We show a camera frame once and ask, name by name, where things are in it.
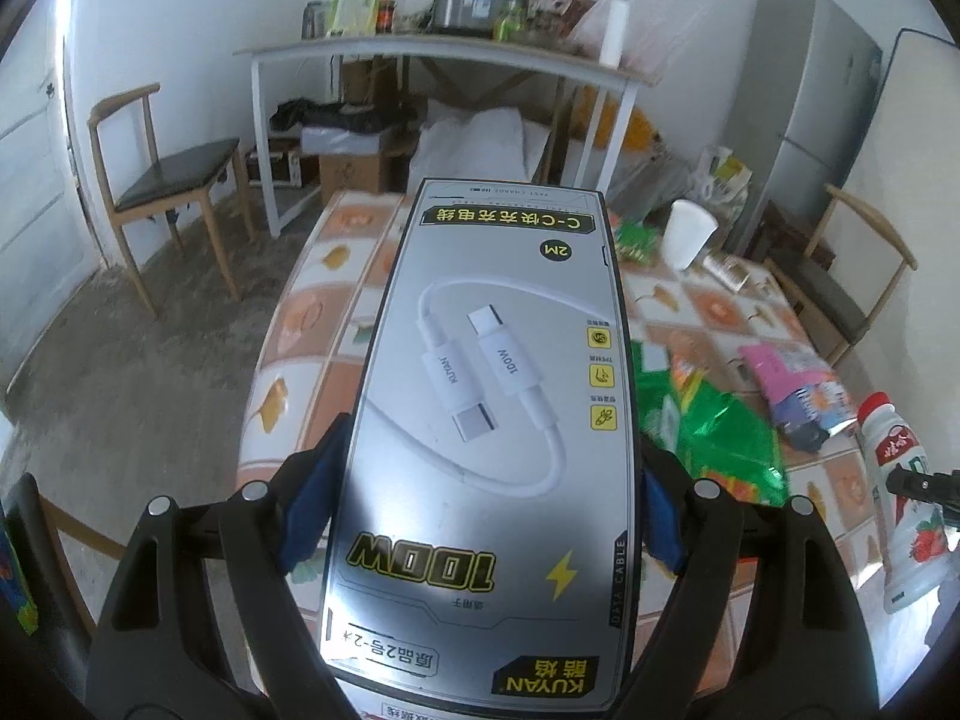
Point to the white paper cup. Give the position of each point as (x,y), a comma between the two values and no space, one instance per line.
(688,236)

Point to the white green plastic bag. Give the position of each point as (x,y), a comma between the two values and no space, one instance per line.
(724,176)

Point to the green and white packet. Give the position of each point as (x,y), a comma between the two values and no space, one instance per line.
(354,11)

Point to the grey plastic bag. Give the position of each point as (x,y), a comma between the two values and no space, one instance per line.
(645,180)

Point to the orange green snack packet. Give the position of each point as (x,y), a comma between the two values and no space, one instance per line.
(686,382)

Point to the black cloth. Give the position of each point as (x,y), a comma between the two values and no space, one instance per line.
(330,116)

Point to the brown cardboard box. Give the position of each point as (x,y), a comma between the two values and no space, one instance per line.
(360,172)

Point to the small white gold box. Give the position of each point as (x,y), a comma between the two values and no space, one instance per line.
(724,270)

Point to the leaf pattern tablecloth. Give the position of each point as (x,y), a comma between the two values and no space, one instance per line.
(330,300)

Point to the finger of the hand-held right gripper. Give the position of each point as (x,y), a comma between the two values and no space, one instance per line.
(930,486)

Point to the steel jar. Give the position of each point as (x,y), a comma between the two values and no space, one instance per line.
(315,19)

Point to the white bottle with red cap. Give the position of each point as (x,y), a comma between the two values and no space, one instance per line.
(900,547)

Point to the yellow plastic bag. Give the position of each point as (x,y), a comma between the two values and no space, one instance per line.
(637,131)

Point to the grey metal shelf table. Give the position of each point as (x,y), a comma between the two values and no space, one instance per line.
(420,49)

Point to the dark sauce bottle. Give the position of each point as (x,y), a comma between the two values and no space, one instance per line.
(390,11)

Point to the white door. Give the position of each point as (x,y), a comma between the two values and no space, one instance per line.
(37,165)

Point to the steel cooking pot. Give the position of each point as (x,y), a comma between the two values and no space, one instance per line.
(480,7)

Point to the grey refrigerator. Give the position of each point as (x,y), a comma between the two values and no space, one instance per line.
(810,105)

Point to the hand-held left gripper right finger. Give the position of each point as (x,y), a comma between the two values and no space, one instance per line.
(664,517)

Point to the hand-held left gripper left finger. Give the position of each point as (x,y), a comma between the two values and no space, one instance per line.
(304,517)

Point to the pile of snack packets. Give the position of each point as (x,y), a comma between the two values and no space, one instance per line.
(547,15)

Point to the wooden chair with black seat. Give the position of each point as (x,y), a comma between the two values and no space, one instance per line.
(172,172)
(832,292)

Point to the white plastic sack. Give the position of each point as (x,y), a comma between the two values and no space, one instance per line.
(472,150)

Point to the green foil snack packet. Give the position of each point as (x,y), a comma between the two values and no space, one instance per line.
(720,442)

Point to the white paper towel roll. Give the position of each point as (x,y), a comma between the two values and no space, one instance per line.
(613,34)

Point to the pink purple snack packet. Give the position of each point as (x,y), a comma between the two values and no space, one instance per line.
(795,382)

